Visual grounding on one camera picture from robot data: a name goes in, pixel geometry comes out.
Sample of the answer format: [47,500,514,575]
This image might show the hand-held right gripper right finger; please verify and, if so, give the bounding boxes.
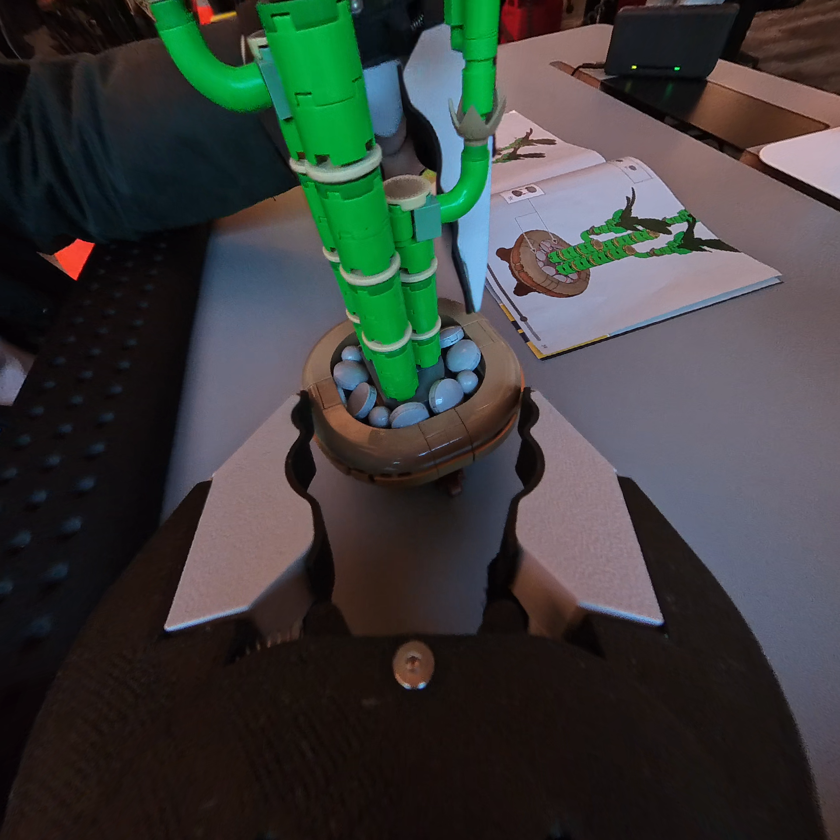
[487,388,665,629]

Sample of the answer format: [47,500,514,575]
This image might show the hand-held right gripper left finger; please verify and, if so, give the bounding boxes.
[163,392,333,632]

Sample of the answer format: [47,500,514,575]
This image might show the black router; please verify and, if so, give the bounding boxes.
[604,3,741,81]

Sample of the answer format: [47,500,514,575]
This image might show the grey desk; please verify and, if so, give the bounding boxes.
[161,25,840,788]
[551,58,840,212]

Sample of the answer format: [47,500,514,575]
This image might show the white instruction booklet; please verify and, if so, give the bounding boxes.
[489,110,783,361]

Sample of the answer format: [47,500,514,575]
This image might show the black studded mat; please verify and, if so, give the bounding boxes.
[0,223,219,723]

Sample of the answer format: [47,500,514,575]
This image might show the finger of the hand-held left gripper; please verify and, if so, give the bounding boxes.
[363,60,403,157]
[402,26,494,314]

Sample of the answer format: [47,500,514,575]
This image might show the green toy brick bamboo plant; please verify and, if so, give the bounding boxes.
[151,0,526,497]

